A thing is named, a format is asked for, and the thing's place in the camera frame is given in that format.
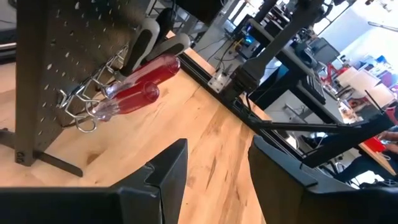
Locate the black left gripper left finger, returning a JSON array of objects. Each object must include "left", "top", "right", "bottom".
[{"left": 0, "top": 139, "right": 189, "bottom": 224}]

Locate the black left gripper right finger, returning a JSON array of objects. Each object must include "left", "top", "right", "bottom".
[{"left": 248, "top": 135, "right": 398, "bottom": 224}]

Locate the small red clear Husky screwdriver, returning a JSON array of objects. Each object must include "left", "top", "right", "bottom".
[{"left": 91, "top": 81, "right": 161, "bottom": 123}]

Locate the large red clear Husky screwdriver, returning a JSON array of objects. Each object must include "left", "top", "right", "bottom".
[{"left": 104, "top": 54, "right": 182, "bottom": 100}]

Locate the grey black nut driver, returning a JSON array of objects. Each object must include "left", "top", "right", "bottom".
[
  {"left": 145, "top": 32, "right": 192, "bottom": 62},
  {"left": 119, "top": 17, "right": 161, "bottom": 78}
]

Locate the black handle screwdriver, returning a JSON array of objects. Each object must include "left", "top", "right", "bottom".
[{"left": 154, "top": 7, "right": 178, "bottom": 43}]

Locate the person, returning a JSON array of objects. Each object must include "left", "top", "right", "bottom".
[{"left": 334, "top": 130, "right": 398, "bottom": 185}]

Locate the wooden work table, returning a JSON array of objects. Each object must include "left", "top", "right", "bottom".
[{"left": 357, "top": 141, "right": 398, "bottom": 177}]

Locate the red tray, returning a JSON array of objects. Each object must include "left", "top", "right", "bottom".
[{"left": 363, "top": 136, "right": 388, "bottom": 154}]

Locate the black metal pegboard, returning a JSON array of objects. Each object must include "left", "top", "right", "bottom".
[{"left": 0, "top": 0, "right": 156, "bottom": 178}]

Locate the black aluminium table frame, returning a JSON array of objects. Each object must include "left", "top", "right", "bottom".
[{"left": 178, "top": 52, "right": 396, "bottom": 169}]

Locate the chrome screwdriver holder rail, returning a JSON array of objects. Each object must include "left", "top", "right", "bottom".
[{"left": 57, "top": 46, "right": 130, "bottom": 134}]

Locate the metal arm base bracket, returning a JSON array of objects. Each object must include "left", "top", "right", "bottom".
[{"left": 207, "top": 68, "right": 233, "bottom": 93}]

